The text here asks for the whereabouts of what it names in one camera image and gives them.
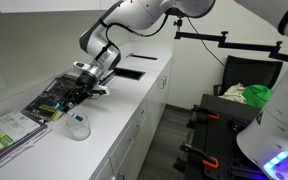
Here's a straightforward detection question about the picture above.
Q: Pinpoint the black camera cable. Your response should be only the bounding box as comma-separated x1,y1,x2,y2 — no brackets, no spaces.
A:
186,18,227,68

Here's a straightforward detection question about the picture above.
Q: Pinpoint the clear glass cup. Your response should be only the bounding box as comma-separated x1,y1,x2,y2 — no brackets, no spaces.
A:
65,112,92,142

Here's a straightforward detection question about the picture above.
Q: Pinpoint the purple folder with papers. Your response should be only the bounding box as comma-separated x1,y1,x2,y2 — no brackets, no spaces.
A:
0,121,53,178

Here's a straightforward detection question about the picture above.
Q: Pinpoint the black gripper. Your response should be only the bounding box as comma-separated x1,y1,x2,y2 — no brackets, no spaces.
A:
62,71,100,113

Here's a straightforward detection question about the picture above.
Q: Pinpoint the teal white marker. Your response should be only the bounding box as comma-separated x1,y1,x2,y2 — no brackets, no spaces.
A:
49,100,85,122

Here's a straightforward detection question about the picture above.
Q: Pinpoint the yellow notepad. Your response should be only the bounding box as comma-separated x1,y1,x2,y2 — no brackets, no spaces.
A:
51,112,65,123

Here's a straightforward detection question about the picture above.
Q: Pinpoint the white crumpled cloth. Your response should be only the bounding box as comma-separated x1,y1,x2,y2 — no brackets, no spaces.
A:
218,82,247,105

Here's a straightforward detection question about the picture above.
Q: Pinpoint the white upper cabinet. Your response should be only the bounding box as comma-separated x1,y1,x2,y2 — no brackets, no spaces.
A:
0,0,122,14

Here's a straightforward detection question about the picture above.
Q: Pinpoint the silver base cabinet handle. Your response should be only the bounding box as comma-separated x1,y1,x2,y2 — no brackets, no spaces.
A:
127,123,142,142
159,75,168,90

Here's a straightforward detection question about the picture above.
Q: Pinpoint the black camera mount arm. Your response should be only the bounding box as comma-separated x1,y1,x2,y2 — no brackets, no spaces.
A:
173,19,288,67

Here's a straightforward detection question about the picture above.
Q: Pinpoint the orange black bar clamp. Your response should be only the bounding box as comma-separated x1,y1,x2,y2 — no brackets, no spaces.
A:
186,104,221,130
173,142,220,174

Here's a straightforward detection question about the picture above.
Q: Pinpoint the black glossy magazine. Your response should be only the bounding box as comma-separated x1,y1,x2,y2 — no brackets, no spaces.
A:
20,73,85,124

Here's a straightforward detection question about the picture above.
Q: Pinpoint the black breadboard table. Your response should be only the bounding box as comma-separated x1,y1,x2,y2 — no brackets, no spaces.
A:
173,93,268,180

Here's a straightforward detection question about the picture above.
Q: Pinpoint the colourful printed booklet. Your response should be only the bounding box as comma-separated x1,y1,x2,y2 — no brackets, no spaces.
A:
0,110,46,164

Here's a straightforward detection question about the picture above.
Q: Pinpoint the white base cabinet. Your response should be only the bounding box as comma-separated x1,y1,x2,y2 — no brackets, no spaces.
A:
93,56,174,180

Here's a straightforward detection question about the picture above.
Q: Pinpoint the black office chair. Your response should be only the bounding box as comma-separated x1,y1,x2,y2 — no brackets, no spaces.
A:
213,54,284,108

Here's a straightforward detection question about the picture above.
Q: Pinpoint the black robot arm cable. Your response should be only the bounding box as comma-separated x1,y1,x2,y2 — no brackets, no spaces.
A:
104,12,170,38

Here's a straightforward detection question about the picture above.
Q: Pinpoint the green bag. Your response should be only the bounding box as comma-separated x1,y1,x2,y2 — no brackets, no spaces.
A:
242,83,274,110

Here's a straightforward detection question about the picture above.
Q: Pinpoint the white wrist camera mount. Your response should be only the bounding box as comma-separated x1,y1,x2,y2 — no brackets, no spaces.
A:
72,61,112,97

